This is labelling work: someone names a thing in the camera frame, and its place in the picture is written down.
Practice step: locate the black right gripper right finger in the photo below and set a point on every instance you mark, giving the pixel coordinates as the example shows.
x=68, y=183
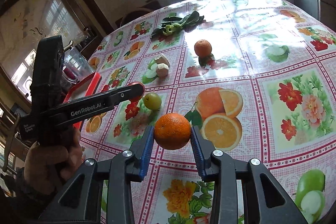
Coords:
x=264, y=199

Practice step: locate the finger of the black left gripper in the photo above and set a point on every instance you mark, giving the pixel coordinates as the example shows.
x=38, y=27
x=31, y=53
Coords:
x=87, y=107

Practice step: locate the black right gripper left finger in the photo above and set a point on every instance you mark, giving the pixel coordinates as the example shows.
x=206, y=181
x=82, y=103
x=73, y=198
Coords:
x=80, y=199

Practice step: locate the yellow green tomato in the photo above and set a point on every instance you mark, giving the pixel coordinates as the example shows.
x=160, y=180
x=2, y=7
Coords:
x=152, y=101

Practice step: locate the orange tangerine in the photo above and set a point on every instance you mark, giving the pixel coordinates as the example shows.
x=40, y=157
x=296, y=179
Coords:
x=172, y=131
x=202, y=48

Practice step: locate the left hand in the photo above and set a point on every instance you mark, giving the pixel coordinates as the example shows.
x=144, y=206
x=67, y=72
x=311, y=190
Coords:
x=46, y=167

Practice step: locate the red rimmed white tray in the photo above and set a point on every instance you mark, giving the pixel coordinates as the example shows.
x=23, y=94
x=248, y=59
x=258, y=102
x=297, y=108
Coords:
x=86, y=87

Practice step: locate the clear plastic pitcher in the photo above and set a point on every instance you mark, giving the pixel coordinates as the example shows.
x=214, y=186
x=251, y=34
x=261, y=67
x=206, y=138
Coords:
x=75, y=66

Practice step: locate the floral fruit print tablecloth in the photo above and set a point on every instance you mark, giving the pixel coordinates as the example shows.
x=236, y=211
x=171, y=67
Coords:
x=266, y=91

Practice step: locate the green leafy vegetable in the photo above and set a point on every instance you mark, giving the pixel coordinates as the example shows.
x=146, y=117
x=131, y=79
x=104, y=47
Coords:
x=173, y=24

